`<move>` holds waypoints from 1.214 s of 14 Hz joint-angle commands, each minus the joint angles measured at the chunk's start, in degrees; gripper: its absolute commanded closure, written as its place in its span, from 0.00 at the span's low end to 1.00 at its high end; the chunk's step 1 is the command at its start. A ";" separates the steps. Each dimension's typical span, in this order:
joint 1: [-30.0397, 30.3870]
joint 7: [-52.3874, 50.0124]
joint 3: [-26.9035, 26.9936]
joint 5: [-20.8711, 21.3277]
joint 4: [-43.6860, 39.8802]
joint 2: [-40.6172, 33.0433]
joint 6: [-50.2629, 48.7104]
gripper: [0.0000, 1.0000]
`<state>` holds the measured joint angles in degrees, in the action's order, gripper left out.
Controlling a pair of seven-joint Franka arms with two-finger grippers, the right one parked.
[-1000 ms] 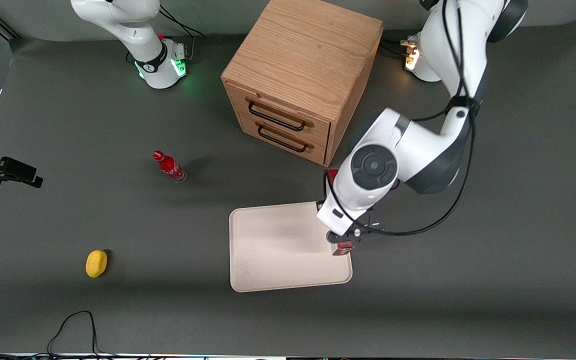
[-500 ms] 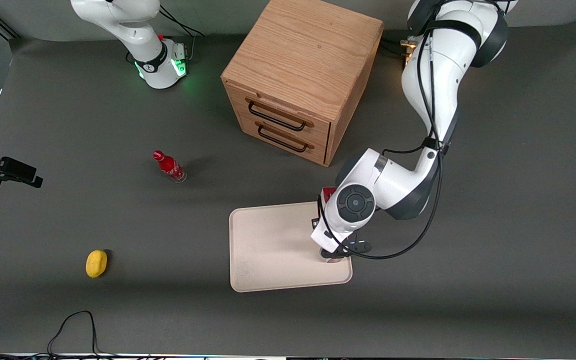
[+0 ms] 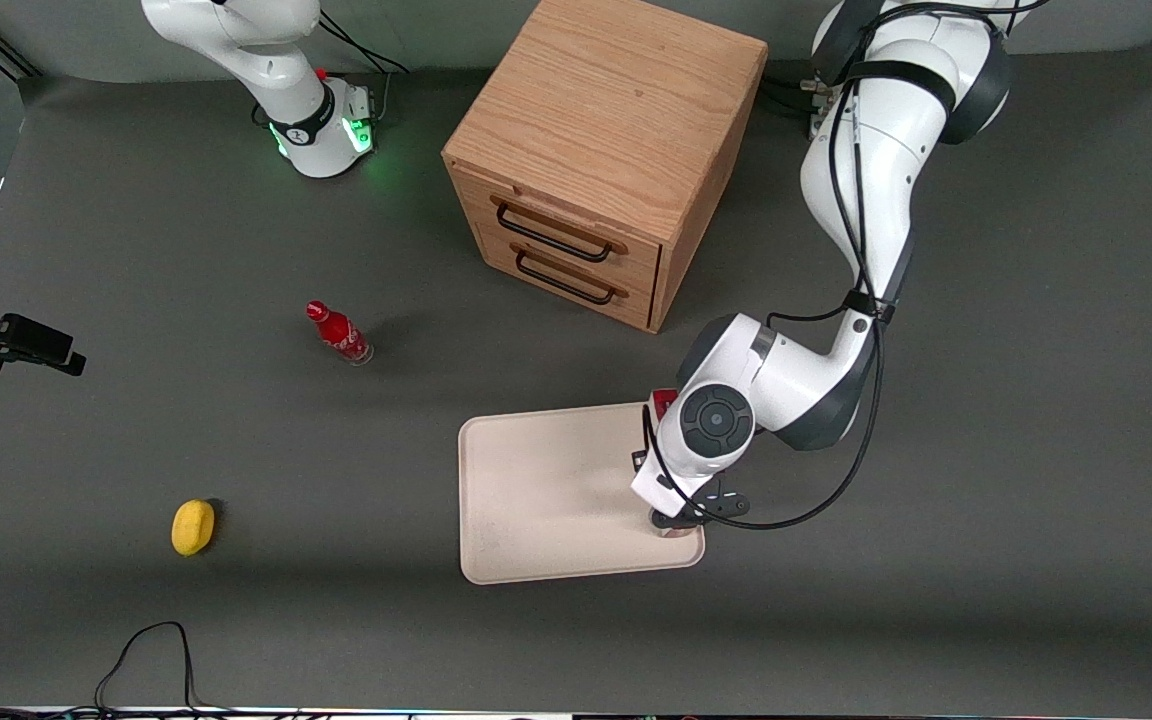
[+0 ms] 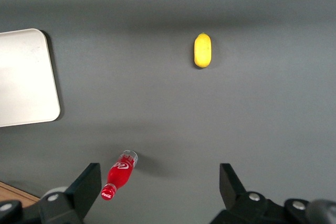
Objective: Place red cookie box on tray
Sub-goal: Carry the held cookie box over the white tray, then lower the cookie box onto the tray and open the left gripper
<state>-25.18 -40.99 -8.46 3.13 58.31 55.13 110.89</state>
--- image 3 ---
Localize black looped cable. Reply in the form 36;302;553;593
94;621;237;717

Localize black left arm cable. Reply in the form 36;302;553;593
641;0;1037;532

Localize black arm base cables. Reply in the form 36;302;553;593
316;10;410;79
760;75;827;131

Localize yellow lemon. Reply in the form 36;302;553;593
171;499;218;557

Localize black right arm base cables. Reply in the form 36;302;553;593
316;10;410;79

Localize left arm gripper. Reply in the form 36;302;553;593
631;440;705;517

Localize black metal drawer handle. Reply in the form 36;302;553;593
493;199;628;265
513;246;630;307

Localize white rectangular tray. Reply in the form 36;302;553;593
458;400;706;586

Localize wooden drawer front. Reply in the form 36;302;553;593
450;165;664;293
476;225;660;332

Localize wooden drawer cabinet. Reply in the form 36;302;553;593
442;0;770;335

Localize black left arm base cables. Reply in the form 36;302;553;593
760;75;827;131

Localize red cola bottle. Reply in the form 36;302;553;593
305;300;375;367

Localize dark diagonal frame rail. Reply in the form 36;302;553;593
0;15;43;80

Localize grey table cover sheet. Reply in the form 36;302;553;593
0;40;1152;713

